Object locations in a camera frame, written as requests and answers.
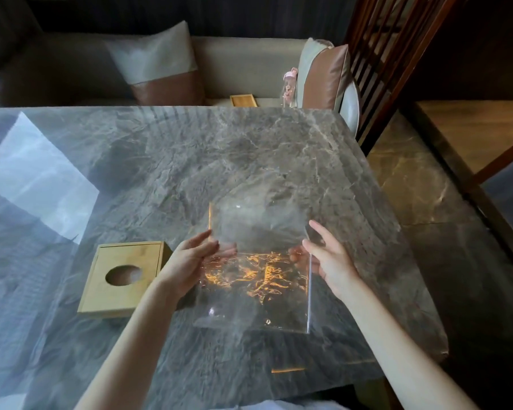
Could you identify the person's left hand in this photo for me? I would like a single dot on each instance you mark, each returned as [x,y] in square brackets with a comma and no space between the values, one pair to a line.
[184,264]

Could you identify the person's right hand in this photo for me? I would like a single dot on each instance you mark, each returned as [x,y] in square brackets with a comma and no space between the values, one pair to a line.
[333,264]

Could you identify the clear plastic wrapper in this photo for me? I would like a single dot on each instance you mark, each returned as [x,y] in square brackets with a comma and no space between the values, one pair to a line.
[256,294]

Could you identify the wooden tissue box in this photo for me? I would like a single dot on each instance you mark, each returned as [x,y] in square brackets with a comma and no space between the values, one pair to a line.
[94,294]

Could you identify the person's left forearm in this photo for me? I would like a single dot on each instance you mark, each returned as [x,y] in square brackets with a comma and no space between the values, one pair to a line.
[128,358]

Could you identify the person's right forearm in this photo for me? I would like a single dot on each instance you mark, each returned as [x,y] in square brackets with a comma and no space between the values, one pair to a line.
[406,358]

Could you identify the person's white printed shirt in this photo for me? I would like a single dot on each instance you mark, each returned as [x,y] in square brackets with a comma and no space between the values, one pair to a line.
[290,406]

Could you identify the white round chair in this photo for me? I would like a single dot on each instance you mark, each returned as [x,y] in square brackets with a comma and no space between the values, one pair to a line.
[349,108]

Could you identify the small wooden tray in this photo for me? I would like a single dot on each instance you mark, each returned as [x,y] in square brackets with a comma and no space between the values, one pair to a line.
[243,101]

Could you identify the white and brown cushion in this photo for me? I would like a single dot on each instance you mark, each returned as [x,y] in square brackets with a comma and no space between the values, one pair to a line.
[325,76]
[154,64]

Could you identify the beige sofa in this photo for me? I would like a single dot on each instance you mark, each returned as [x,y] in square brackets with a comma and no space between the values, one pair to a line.
[248,64]

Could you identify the dark wooden chair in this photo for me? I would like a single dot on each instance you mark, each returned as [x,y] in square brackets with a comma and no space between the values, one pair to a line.
[393,51]

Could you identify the reddish wooden post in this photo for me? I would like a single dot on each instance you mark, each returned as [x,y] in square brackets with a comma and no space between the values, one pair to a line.
[500,160]

